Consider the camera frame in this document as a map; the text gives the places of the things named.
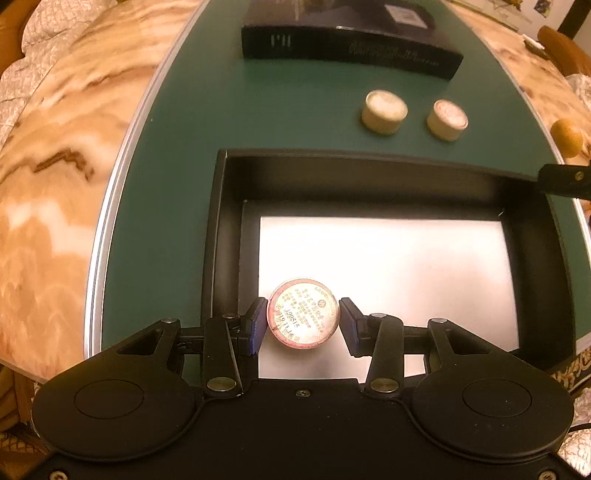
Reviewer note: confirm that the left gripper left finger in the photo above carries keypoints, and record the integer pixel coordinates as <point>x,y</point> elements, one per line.
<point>230,362</point>

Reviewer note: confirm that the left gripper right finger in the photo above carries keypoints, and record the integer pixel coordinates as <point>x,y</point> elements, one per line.
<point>380,337</point>

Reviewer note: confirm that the round jar pink rim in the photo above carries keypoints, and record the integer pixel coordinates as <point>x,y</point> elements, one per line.
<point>302,314</point>

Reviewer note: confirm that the orange fruit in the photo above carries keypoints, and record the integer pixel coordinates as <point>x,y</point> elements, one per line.
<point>570,139</point>

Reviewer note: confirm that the open black tray box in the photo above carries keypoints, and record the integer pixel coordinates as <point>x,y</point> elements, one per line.
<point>413,237</point>

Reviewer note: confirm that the green table mat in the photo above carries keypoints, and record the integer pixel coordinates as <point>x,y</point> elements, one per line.
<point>148,250</point>

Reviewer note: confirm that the brown leather armchair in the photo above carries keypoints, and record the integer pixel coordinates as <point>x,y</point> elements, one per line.
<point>564,53</point>

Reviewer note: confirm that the round cream jar right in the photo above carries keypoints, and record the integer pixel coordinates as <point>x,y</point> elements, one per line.
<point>447,121</point>

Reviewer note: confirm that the round cream jar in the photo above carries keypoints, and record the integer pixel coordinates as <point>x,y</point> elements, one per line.
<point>384,112</point>
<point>447,121</point>

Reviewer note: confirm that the round cream jar middle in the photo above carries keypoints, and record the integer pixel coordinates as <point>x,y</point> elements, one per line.
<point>384,112</point>

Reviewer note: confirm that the dark blue box lid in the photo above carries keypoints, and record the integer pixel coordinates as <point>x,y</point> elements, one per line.
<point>395,34</point>

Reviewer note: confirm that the beige lace sofa cover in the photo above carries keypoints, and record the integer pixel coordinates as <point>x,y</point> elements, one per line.
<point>34,36</point>

